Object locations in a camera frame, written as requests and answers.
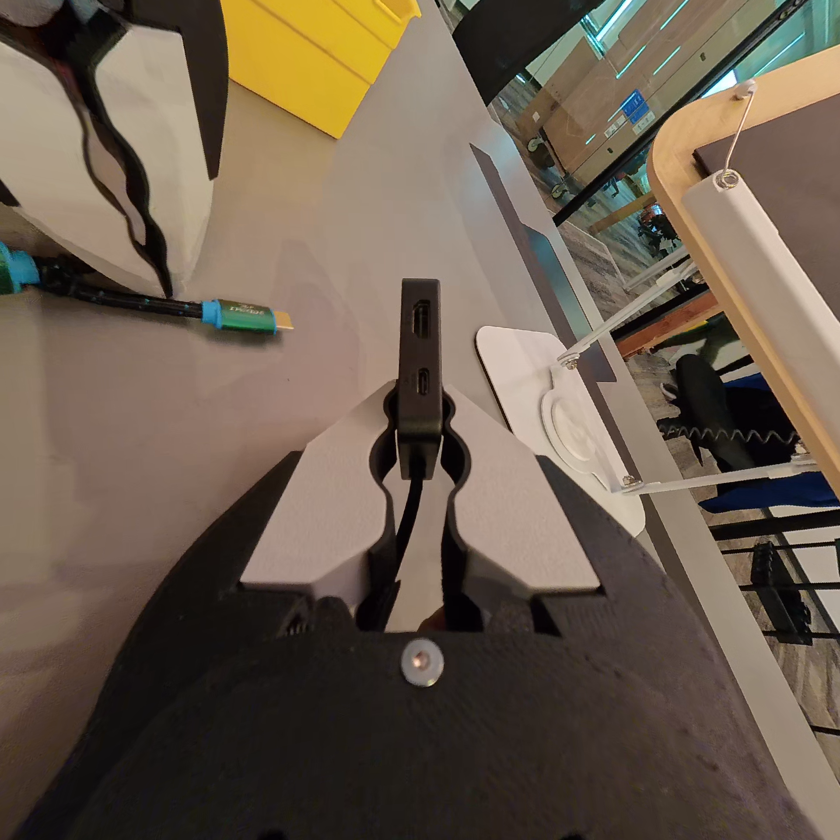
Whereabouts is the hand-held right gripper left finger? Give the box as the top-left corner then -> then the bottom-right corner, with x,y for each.
239,385 -> 403,627

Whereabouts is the coiled black cord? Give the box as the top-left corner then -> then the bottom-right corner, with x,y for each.
658,422 -> 800,448

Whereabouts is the black square hub with cable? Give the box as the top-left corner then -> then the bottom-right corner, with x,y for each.
382,277 -> 442,632

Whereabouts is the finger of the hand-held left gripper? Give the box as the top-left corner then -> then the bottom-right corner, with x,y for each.
0,46 -> 173,299
92,28 -> 219,299

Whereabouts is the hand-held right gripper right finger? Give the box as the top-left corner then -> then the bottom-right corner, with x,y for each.
441,385 -> 603,631

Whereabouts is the blue office chair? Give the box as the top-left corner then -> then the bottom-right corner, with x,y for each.
697,471 -> 840,514

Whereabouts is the large cardboard box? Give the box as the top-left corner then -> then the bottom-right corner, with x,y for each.
525,20 -> 664,191

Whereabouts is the black power strip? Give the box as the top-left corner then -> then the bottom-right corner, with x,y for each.
750,541 -> 813,647

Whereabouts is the white folding stand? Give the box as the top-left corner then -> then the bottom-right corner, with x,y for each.
476,249 -> 840,540

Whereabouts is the yellow plastic bin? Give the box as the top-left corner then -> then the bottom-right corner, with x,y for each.
220,0 -> 421,140

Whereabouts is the looped braided HDMI cable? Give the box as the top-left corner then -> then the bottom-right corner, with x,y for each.
0,239 -> 295,337

